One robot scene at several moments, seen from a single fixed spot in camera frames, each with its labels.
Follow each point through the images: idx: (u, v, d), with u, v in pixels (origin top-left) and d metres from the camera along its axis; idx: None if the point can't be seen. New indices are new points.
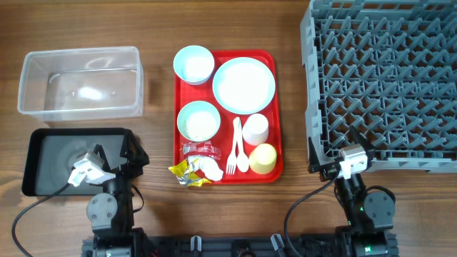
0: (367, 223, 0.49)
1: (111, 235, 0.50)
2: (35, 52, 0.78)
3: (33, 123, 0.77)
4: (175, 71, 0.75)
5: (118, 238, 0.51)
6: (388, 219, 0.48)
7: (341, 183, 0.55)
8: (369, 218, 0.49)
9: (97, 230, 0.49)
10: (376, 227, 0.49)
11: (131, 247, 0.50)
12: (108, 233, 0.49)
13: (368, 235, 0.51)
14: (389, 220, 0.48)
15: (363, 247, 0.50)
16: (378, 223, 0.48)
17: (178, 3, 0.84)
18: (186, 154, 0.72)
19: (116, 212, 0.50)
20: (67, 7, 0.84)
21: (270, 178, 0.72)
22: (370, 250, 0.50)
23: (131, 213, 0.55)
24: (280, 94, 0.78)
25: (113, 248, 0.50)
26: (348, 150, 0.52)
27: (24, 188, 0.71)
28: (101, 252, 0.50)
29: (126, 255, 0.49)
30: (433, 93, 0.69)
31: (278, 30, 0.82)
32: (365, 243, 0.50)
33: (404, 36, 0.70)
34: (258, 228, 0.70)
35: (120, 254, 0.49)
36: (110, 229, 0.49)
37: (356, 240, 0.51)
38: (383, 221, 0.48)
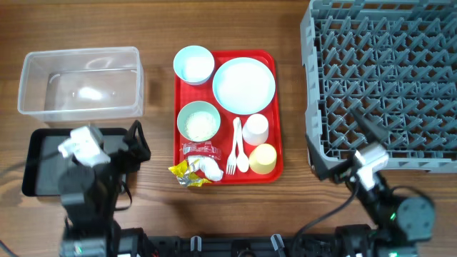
0: (399, 230, 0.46)
1: (84, 217, 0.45)
2: (35, 52, 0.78)
3: (33, 123, 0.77)
4: (175, 71, 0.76)
5: (91, 227, 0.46)
6: (425, 230, 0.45)
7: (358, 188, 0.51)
8: (405, 229, 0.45)
9: (68, 207, 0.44)
10: (408, 235, 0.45)
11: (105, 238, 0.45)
12: (81, 215, 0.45)
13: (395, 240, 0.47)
14: (425, 232, 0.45)
15: (387, 250, 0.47)
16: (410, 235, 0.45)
17: (178, 3, 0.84)
18: (186, 154, 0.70)
19: (91, 186, 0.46)
20: (67, 7, 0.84)
21: (270, 178, 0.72)
22: (395, 255, 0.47)
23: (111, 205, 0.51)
24: (280, 95, 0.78)
25: (81, 242, 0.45)
26: (365, 157, 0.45)
27: (24, 188, 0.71)
28: (69, 247, 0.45)
29: (98, 248, 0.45)
30: (433, 93, 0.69)
31: (278, 31, 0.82)
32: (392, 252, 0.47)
33: (405, 36, 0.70)
34: (258, 228, 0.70)
35: (92, 246, 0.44)
36: (86, 210, 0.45)
37: (382, 245, 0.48)
38: (418, 231, 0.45)
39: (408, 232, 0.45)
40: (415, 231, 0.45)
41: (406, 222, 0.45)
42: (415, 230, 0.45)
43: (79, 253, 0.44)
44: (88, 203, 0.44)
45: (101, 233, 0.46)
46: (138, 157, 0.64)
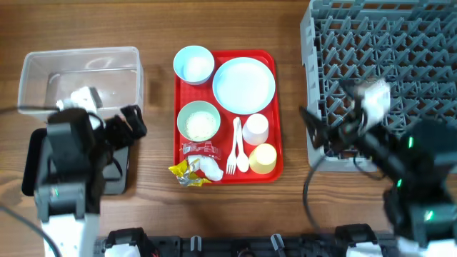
0: (423, 164, 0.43)
1: (68, 157, 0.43)
2: (35, 52, 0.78)
3: (33, 123, 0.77)
4: (175, 71, 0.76)
5: (75, 170, 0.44)
6: (452, 153, 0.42)
7: (365, 142, 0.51)
8: (429, 155, 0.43)
9: (53, 141, 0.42)
10: (436, 173, 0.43)
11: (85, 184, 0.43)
12: (67, 154, 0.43)
13: (425, 186, 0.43)
14: (448, 147, 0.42)
15: (421, 208, 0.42)
16: (439, 170, 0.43)
17: (178, 3, 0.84)
18: (186, 153, 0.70)
19: (81, 124, 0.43)
20: (67, 7, 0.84)
21: (270, 177, 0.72)
22: (432, 215, 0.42)
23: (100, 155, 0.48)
24: (280, 95, 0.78)
25: (58, 185, 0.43)
26: (370, 90, 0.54)
27: (23, 188, 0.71)
28: (45, 191, 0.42)
29: (76, 194, 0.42)
30: (433, 93, 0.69)
31: (278, 30, 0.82)
32: (427, 208, 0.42)
33: (405, 36, 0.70)
34: (258, 228, 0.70)
35: (69, 192, 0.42)
36: (73, 148, 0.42)
37: (413, 198, 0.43)
38: (439, 151, 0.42)
39: (435, 163, 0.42)
40: (442, 158, 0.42)
41: (425, 145, 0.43)
42: (439, 153, 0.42)
43: (56, 195, 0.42)
44: (76, 140, 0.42)
45: (83, 177, 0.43)
46: (134, 130, 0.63)
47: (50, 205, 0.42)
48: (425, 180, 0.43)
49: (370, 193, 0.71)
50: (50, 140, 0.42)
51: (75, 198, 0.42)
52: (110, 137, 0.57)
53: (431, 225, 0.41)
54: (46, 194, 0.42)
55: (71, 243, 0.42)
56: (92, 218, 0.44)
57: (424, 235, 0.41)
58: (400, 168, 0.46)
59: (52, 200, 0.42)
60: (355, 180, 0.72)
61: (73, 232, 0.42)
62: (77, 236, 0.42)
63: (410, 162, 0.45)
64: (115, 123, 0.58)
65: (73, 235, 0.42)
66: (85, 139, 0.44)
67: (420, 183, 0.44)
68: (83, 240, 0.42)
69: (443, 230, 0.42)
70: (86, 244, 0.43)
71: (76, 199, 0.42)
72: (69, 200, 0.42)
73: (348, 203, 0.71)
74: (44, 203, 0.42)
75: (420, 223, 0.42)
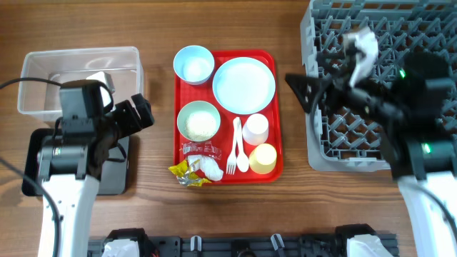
0: (418, 99, 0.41)
1: (76, 119, 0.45)
2: (35, 52, 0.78)
3: (33, 123, 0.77)
4: (175, 71, 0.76)
5: (79, 133, 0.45)
6: (444, 81, 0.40)
7: (351, 93, 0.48)
8: (424, 88, 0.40)
9: (64, 103, 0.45)
10: (428, 106, 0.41)
11: (86, 148, 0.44)
12: (76, 116, 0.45)
13: (419, 120, 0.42)
14: (444, 76, 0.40)
15: (420, 143, 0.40)
16: (432, 103, 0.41)
17: (178, 3, 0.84)
18: (186, 153, 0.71)
19: (94, 93, 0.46)
20: (67, 7, 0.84)
21: (270, 177, 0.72)
22: (430, 148, 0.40)
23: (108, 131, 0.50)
24: (280, 95, 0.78)
25: (62, 145, 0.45)
26: (360, 35, 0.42)
27: (23, 188, 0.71)
28: (50, 150, 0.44)
29: (77, 156, 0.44)
30: None
31: (278, 30, 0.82)
32: (423, 142, 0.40)
33: (405, 36, 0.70)
34: (258, 227, 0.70)
35: (72, 153, 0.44)
36: (82, 110, 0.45)
37: (409, 135, 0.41)
38: (435, 78, 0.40)
39: (429, 97, 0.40)
40: (435, 90, 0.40)
41: (418, 77, 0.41)
42: (435, 82, 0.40)
43: (58, 153, 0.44)
44: (85, 102, 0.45)
45: (86, 141, 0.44)
46: (143, 118, 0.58)
47: (53, 163, 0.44)
48: (419, 116, 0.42)
49: (370, 193, 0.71)
50: (61, 101, 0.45)
51: (76, 159, 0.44)
52: (118, 121, 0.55)
53: (428, 159, 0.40)
54: (51, 152, 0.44)
55: (69, 201, 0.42)
56: (92, 180, 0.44)
57: (423, 169, 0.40)
58: (390, 107, 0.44)
59: (56, 158, 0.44)
60: (354, 180, 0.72)
61: (72, 190, 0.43)
62: (76, 194, 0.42)
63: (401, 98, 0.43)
64: (125, 107, 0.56)
65: (72, 193, 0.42)
66: (95, 105, 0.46)
67: (415, 118, 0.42)
68: (81, 200, 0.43)
69: (441, 163, 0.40)
70: (82, 205, 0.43)
71: (78, 159, 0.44)
72: (71, 160, 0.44)
73: (348, 203, 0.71)
74: (48, 160, 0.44)
75: (420, 158, 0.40)
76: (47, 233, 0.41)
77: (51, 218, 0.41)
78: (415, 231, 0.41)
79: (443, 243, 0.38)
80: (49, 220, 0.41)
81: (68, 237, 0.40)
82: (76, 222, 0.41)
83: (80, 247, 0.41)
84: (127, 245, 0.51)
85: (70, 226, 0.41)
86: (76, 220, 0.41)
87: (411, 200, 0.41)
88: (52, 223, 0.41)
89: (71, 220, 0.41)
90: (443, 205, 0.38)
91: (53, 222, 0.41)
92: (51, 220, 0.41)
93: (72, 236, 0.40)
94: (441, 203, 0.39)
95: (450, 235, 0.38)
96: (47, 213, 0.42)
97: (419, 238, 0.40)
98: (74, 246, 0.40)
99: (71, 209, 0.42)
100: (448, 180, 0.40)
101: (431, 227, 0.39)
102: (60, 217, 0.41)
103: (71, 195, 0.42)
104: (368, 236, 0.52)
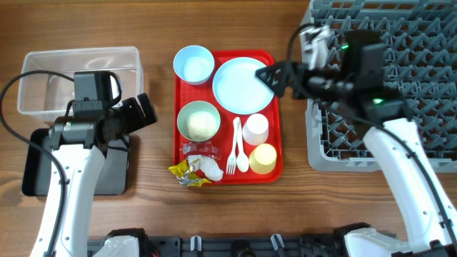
0: (358, 64, 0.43)
1: (87, 101, 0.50)
2: (34, 52, 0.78)
3: (33, 123, 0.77)
4: (175, 71, 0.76)
5: (89, 113, 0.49)
6: (378, 43, 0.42)
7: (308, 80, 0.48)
8: (360, 53, 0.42)
9: (78, 87, 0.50)
10: (372, 67, 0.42)
11: (94, 123, 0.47)
12: (87, 99, 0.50)
13: (367, 84, 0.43)
14: (379, 43, 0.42)
15: (371, 101, 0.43)
16: (374, 64, 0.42)
17: (178, 3, 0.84)
18: (186, 153, 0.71)
19: (103, 81, 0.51)
20: (67, 7, 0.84)
21: (270, 178, 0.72)
22: (380, 102, 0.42)
23: (114, 121, 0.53)
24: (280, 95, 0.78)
25: (73, 120, 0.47)
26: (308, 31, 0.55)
27: (23, 188, 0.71)
28: (59, 126, 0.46)
29: (86, 129, 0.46)
30: (433, 93, 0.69)
31: (278, 30, 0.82)
32: (375, 97, 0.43)
33: (405, 36, 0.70)
34: (258, 227, 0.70)
35: (81, 126, 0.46)
36: (94, 93, 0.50)
37: (361, 96, 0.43)
38: (373, 48, 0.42)
39: (366, 61, 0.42)
40: (373, 53, 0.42)
41: (355, 45, 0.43)
42: (370, 46, 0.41)
43: (68, 127, 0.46)
44: (97, 86, 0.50)
45: (94, 118, 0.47)
46: (148, 114, 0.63)
47: (62, 135, 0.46)
48: (365, 82, 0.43)
49: (370, 193, 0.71)
50: (74, 85, 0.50)
51: (85, 133, 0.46)
52: (125, 116, 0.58)
53: (380, 111, 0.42)
54: (61, 127, 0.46)
55: (75, 167, 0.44)
56: (98, 152, 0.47)
57: (378, 121, 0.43)
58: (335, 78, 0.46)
59: (66, 131, 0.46)
60: (354, 180, 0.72)
61: (78, 158, 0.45)
62: (81, 160, 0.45)
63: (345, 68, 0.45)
64: (131, 103, 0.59)
65: (78, 159, 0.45)
66: (106, 91, 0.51)
67: (363, 81, 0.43)
68: (87, 167, 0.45)
69: (393, 112, 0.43)
70: (87, 172, 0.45)
71: (86, 133, 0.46)
72: (81, 133, 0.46)
73: (348, 203, 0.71)
74: (58, 133, 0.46)
75: (373, 113, 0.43)
76: (53, 195, 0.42)
77: (57, 182, 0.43)
78: (389, 179, 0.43)
79: (412, 177, 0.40)
80: (56, 184, 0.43)
81: (72, 200, 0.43)
82: (81, 187, 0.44)
83: (82, 212, 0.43)
84: (127, 240, 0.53)
85: (75, 190, 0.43)
86: (81, 185, 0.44)
87: (377, 147, 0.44)
88: (58, 186, 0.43)
89: (77, 185, 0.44)
90: (403, 142, 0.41)
91: (59, 185, 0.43)
92: (57, 183, 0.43)
93: (76, 199, 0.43)
94: (401, 140, 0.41)
95: (415, 168, 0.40)
96: (53, 178, 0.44)
97: (390, 180, 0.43)
98: (78, 208, 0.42)
99: (76, 174, 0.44)
100: (403, 122, 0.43)
101: (398, 165, 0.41)
102: (67, 180, 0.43)
103: (78, 161, 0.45)
104: (363, 229, 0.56)
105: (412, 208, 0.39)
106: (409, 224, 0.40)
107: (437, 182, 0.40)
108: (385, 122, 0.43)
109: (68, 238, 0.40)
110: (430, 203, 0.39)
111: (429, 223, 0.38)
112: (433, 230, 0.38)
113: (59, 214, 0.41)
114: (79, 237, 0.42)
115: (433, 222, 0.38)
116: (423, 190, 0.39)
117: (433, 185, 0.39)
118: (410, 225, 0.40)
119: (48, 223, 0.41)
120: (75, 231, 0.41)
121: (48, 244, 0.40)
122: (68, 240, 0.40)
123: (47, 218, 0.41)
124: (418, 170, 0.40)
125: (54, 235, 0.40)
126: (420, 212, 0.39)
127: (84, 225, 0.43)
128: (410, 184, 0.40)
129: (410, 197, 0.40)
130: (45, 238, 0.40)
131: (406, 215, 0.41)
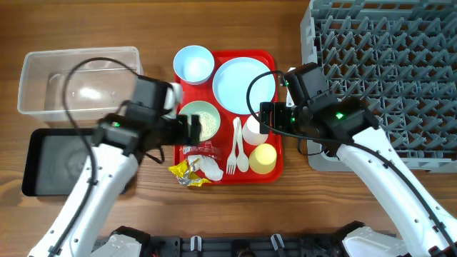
0: (303, 91, 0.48)
1: (140, 106, 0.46)
2: (35, 52, 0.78)
3: (33, 123, 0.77)
4: (175, 71, 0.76)
5: (137, 118, 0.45)
6: (310, 71, 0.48)
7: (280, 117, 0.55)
8: (301, 81, 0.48)
9: (136, 89, 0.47)
10: (317, 88, 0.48)
11: (139, 133, 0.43)
12: (141, 103, 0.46)
13: (320, 107, 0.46)
14: (314, 71, 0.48)
15: (333, 117, 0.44)
16: (316, 86, 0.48)
17: (178, 3, 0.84)
18: (186, 153, 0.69)
19: (161, 91, 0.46)
20: (66, 7, 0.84)
21: (270, 178, 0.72)
22: (343, 116, 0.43)
23: (161, 134, 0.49)
24: (280, 93, 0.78)
25: (120, 120, 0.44)
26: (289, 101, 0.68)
27: (24, 188, 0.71)
28: (106, 123, 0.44)
29: (128, 138, 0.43)
30: (433, 93, 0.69)
31: (278, 30, 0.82)
32: (336, 112, 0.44)
33: (405, 36, 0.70)
34: (258, 227, 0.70)
35: (125, 133, 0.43)
36: (148, 99, 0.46)
37: (322, 114, 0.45)
38: (308, 78, 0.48)
39: (309, 85, 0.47)
40: (311, 77, 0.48)
41: (293, 76, 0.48)
42: (305, 73, 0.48)
43: (115, 127, 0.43)
44: (154, 94, 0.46)
45: (142, 127, 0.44)
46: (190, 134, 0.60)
47: (106, 133, 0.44)
48: (320, 102, 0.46)
49: (369, 193, 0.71)
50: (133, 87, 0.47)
51: (127, 138, 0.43)
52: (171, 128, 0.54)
53: (346, 124, 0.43)
54: (107, 125, 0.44)
55: (107, 170, 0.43)
56: (133, 162, 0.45)
57: (347, 135, 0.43)
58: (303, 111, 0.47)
59: (111, 130, 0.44)
60: (355, 180, 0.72)
61: (115, 162, 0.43)
62: (116, 165, 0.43)
63: (295, 100, 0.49)
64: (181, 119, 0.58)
65: (113, 163, 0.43)
66: (161, 100, 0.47)
67: (315, 105, 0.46)
68: (118, 174, 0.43)
69: (360, 121, 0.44)
70: (117, 179, 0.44)
71: (129, 139, 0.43)
72: (123, 136, 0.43)
73: (348, 203, 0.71)
74: (103, 130, 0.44)
75: (339, 128, 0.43)
76: (77, 192, 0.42)
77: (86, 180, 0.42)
78: (373, 191, 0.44)
79: (394, 186, 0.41)
80: (84, 181, 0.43)
81: (93, 203, 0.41)
82: (105, 193, 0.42)
83: (97, 220, 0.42)
84: (130, 243, 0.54)
85: (101, 195, 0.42)
86: (106, 192, 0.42)
87: (353, 161, 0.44)
88: (86, 185, 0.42)
89: (102, 190, 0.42)
90: (376, 153, 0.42)
91: (88, 183, 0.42)
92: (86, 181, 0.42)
93: (97, 204, 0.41)
94: (374, 151, 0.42)
95: (395, 177, 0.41)
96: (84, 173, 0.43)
97: (375, 192, 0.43)
98: (95, 213, 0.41)
99: (106, 179, 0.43)
100: (370, 132, 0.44)
101: (377, 176, 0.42)
102: (96, 181, 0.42)
103: (114, 165, 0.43)
104: (358, 229, 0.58)
105: (403, 217, 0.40)
106: (403, 233, 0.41)
107: (420, 187, 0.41)
108: (354, 136, 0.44)
109: (77, 240, 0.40)
110: (418, 209, 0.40)
111: (423, 229, 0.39)
112: (428, 235, 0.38)
113: (76, 214, 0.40)
114: (87, 241, 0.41)
115: (425, 228, 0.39)
116: (408, 198, 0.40)
117: (416, 192, 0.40)
118: (405, 235, 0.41)
119: (64, 219, 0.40)
120: (85, 235, 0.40)
121: (57, 240, 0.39)
122: (76, 242, 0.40)
123: (64, 213, 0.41)
124: (398, 178, 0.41)
125: (66, 233, 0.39)
126: (412, 220, 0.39)
127: (96, 230, 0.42)
128: (395, 194, 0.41)
129: (398, 206, 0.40)
130: (57, 232, 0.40)
131: (399, 225, 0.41)
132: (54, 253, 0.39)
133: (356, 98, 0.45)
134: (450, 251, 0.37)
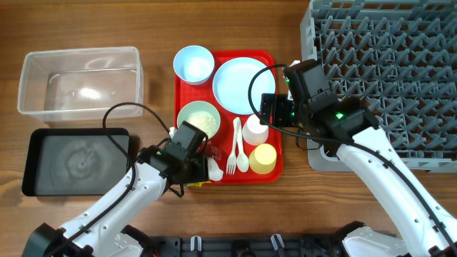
0: (303, 89, 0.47)
1: (178, 145, 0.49)
2: (35, 52, 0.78)
3: (33, 123, 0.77)
4: (175, 71, 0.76)
5: (172, 155, 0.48)
6: (313, 68, 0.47)
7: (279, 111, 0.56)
8: (301, 79, 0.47)
9: (178, 130, 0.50)
10: (318, 87, 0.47)
11: (168, 168, 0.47)
12: (179, 143, 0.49)
13: (320, 105, 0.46)
14: (317, 70, 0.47)
15: (334, 118, 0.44)
16: (318, 84, 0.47)
17: (178, 3, 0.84)
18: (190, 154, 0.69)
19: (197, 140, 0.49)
20: (67, 7, 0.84)
21: (270, 178, 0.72)
22: (342, 116, 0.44)
23: (186, 175, 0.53)
24: (280, 86, 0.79)
25: (161, 152, 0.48)
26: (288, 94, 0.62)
27: (23, 188, 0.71)
28: (149, 151, 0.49)
29: (160, 170, 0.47)
30: (433, 93, 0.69)
31: (278, 30, 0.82)
32: (336, 112, 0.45)
33: (405, 36, 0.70)
34: (258, 227, 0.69)
35: (158, 165, 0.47)
36: (187, 141, 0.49)
37: (322, 114, 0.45)
38: (310, 77, 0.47)
39: (309, 83, 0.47)
40: (313, 76, 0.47)
41: (293, 74, 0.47)
42: (307, 71, 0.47)
43: (155, 157, 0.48)
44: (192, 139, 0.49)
45: (174, 164, 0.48)
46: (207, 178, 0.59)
47: (146, 159, 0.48)
48: (320, 102, 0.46)
49: (369, 193, 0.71)
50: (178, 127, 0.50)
51: (160, 170, 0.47)
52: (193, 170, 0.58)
53: (345, 124, 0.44)
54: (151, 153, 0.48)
55: (143, 183, 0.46)
56: (161, 187, 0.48)
57: (347, 135, 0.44)
58: (303, 109, 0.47)
59: (151, 159, 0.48)
60: (354, 180, 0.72)
61: (153, 178, 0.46)
62: (152, 180, 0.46)
63: (295, 98, 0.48)
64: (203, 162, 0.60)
65: (152, 178, 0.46)
66: (196, 145, 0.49)
67: (315, 103, 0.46)
68: (152, 188, 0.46)
69: (360, 121, 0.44)
70: (149, 193, 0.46)
71: (161, 170, 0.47)
72: (158, 166, 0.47)
73: (348, 203, 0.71)
74: (145, 157, 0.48)
75: (339, 128, 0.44)
76: (116, 190, 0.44)
77: (125, 184, 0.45)
78: (373, 191, 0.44)
79: (394, 187, 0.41)
80: (123, 185, 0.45)
81: (127, 202, 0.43)
82: (139, 199, 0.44)
83: (124, 219, 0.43)
84: (132, 245, 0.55)
85: (136, 198, 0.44)
86: (140, 198, 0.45)
87: (353, 161, 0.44)
88: (124, 188, 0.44)
89: (138, 195, 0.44)
90: (376, 153, 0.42)
91: (126, 187, 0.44)
92: (124, 185, 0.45)
93: (131, 203, 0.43)
94: (374, 150, 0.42)
95: (394, 177, 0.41)
96: (124, 179, 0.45)
97: (375, 192, 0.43)
98: (126, 212, 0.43)
99: (142, 188, 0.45)
100: (370, 131, 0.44)
101: (377, 176, 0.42)
102: (133, 187, 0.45)
103: (150, 180, 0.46)
104: (358, 229, 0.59)
105: (402, 216, 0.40)
106: (403, 232, 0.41)
107: (420, 187, 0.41)
108: (354, 135, 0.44)
109: (106, 228, 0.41)
110: (418, 209, 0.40)
111: (423, 229, 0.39)
112: (428, 236, 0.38)
113: (112, 204, 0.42)
114: (111, 233, 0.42)
115: (425, 228, 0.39)
116: (408, 198, 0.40)
117: (416, 192, 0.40)
118: (405, 234, 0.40)
119: (100, 206, 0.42)
120: (113, 225, 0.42)
121: (89, 221, 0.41)
122: (105, 229, 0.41)
123: (101, 201, 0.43)
124: (398, 178, 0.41)
125: (99, 217, 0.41)
126: (412, 220, 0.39)
127: (120, 226, 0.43)
128: (394, 194, 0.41)
129: (398, 206, 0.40)
130: (91, 214, 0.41)
131: (399, 225, 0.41)
132: (84, 231, 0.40)
133: (356, 98, 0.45)
134: (450, 251, 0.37)
